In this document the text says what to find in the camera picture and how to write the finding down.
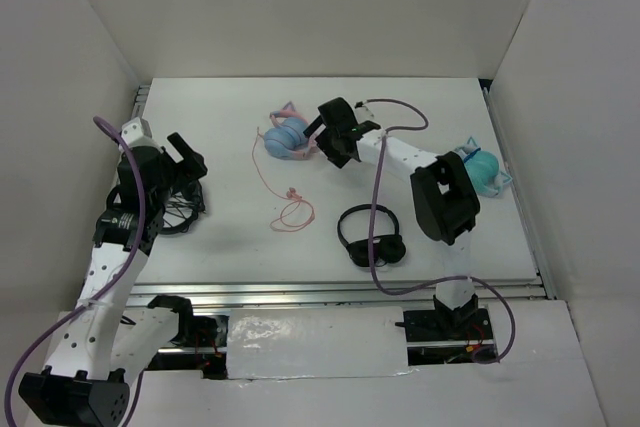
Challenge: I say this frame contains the pink headphone cable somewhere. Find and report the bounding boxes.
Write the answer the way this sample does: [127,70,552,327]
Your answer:
[251,126,317,233]

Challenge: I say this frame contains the pink blue cat-ear headphones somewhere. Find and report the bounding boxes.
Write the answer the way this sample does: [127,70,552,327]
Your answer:
[260,102,318,160]

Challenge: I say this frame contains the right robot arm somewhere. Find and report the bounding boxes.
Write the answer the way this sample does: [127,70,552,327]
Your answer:
[304,97,480,339]

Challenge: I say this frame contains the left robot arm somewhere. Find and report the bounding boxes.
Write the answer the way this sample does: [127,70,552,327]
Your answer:
[18,128,207,426]

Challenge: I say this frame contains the black on-ear headphones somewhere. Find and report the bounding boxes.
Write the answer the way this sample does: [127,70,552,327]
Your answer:
[336,204,407,268]

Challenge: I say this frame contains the teal cat-ear headphones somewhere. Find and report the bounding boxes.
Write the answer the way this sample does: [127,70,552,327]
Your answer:
[454,136,513,198]

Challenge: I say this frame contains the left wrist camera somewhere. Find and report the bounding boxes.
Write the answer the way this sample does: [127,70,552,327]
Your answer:
[121,117,155,149]

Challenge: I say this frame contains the black headphones with cable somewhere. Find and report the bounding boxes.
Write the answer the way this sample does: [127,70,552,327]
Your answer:
[160,180,206,236]

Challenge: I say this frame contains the aluminium rail frame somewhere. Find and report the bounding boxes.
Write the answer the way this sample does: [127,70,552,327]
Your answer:
[124,77,556,311]

